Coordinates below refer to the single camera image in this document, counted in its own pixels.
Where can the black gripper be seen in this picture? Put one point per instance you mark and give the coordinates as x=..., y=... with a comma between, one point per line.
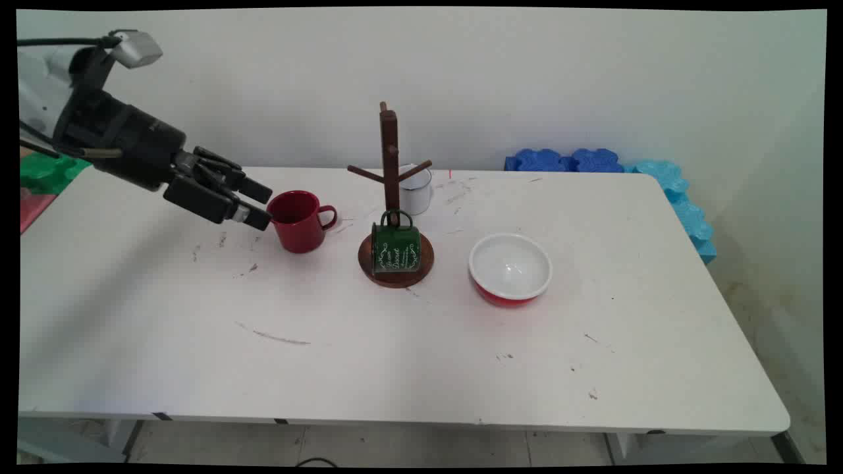
x=132, y=141

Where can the green printed mug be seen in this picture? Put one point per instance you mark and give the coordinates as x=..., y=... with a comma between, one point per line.
x=395, y=253

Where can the red enamel mug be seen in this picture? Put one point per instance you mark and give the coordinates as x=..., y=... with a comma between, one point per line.
x=296, y=227

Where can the brown wooden mug tree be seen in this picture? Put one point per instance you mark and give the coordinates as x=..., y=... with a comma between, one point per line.
x=388, y=145

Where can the green foam mat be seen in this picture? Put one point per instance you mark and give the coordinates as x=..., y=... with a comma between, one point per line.
x=43, y=174

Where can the white enamel mug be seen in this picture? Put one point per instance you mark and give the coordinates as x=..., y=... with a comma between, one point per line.
x=416, y=197

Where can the red foam mat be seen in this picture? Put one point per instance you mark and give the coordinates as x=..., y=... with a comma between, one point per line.
x=31, y=207

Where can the red bowl white inside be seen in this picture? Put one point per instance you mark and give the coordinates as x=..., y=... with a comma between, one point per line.
x=510, y=266

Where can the dark blue foam mat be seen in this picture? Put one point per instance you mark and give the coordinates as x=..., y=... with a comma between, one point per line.
x=546, y=160

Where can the light blue foam mat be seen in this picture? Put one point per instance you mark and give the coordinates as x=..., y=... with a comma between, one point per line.
x=685, y=210

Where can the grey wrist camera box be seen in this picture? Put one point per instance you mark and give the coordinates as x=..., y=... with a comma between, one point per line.
x=135, y=49

